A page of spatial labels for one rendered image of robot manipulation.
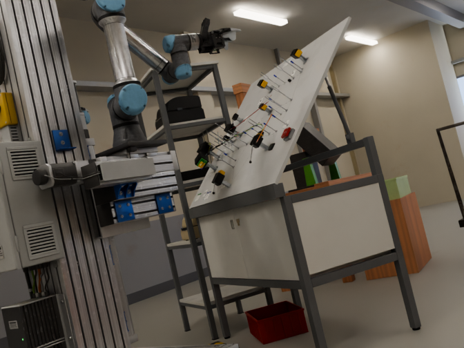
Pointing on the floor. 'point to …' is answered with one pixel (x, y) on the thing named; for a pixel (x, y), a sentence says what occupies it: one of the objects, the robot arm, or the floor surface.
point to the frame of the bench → (396, 255)
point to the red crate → (277, 322)
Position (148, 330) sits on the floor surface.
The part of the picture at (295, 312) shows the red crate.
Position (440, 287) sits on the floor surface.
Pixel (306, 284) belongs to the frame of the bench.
